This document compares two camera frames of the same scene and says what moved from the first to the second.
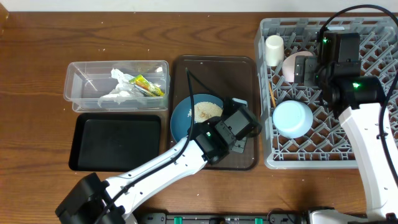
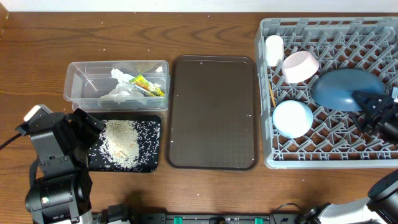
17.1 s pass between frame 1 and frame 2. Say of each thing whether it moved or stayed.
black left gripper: moved
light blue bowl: stayed
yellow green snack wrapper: stayed
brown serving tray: stayed
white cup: stayed
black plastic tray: stayed
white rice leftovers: moved
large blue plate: moved
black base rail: stayed
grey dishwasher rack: stayed
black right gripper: moved
